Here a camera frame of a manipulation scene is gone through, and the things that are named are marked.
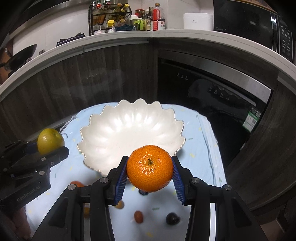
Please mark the white scalloped ceramic bowl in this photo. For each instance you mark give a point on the white scalloped ceramic bowl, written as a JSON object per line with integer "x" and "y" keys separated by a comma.
{"x": 119, "y": 130}

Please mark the black wok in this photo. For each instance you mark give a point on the black wok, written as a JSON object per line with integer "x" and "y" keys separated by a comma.
{"x": 19, "y": 59}

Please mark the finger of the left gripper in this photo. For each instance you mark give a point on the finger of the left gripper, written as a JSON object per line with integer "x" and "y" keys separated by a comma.
{"x": 50, "y": 156}
{"x": 13, "y": 152}

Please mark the large orange mandarin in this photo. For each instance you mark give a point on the large orange mandarin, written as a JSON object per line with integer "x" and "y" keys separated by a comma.
{"x": 150, "y": 168}

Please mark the light blue confetti cloth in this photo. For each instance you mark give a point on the light blue confetti cloth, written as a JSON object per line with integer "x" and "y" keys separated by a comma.
{"x": 200, "y": 154}

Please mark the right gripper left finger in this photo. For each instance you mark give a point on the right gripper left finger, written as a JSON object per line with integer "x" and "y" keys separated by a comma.
{"x": 105, "y": 192}

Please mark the red grape tomato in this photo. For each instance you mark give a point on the red grape tomato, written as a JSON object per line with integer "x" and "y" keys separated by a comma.
{"x": 138, "y": 216}

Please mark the green round fruit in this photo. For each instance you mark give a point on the green round fruit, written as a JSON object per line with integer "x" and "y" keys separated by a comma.
{"x": 49, "y": 140}

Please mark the small orange mandarin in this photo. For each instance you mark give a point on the small orange mandarin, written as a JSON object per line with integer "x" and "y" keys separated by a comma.
{"x": 77, "y": 183}

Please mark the left human hand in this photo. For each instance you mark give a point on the left human hand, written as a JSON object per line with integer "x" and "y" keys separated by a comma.
{"x": 18, "y": 223}

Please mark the white rice cooker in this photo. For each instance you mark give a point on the white rice cooker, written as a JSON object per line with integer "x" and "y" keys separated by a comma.
{"x": 198, "y": 21}

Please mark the black spice rack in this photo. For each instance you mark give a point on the black spice rack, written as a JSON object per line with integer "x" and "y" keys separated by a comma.
{"x": 106, "y": 15}

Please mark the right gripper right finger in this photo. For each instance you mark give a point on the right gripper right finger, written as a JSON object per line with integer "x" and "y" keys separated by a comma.
{"x": 192, "y": 191}

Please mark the tan longan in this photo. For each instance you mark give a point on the tan longan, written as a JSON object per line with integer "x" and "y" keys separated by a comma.
{"x": 86, "y": 212}
{"x": 120, "y": 205}

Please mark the black microwave oven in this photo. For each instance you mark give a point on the black microwave oven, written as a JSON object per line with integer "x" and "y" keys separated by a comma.
{"x": 255, "y": 21}

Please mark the dark plum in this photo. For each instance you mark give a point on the dark plum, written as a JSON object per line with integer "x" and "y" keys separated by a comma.
{"x": 172, "y": 219}

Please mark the black built-in dishwasher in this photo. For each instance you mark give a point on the black built-in dishwasher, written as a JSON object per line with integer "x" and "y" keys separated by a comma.
{"x": 232, "y": 101}

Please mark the dark blueberry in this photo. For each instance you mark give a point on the dark blueberry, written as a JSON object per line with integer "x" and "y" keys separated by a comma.
{"x": 143, "y": 193}

